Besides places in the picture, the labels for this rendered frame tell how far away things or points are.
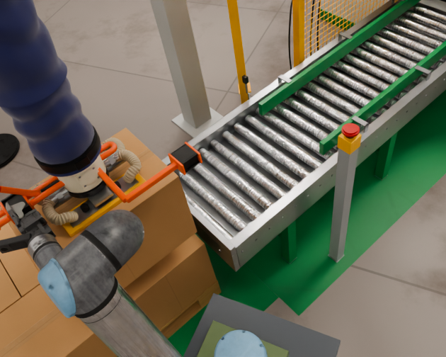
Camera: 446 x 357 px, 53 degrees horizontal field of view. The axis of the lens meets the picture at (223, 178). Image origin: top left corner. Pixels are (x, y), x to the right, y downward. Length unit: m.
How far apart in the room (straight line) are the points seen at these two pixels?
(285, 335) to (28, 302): 1.22
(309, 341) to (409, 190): 1.58
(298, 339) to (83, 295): 0.93
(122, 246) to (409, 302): 1.92
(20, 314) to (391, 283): 1.89
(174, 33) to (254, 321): 1.87
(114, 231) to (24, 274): 1.45
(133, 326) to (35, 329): 1.20
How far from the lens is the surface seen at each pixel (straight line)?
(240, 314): 1.74
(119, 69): 4.27
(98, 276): 0.98
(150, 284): 2.11
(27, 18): 1.31
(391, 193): 3.00
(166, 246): 1.96
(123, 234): 0.99
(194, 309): 2.59
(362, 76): 2.92
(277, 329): 1.71
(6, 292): 2.41
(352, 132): 1.86
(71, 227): 1.71
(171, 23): 2.89
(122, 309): 1.04
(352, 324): 2.54
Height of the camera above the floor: 2.36
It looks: 50 degrees down
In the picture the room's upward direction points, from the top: 13 degrees counter-clockwise
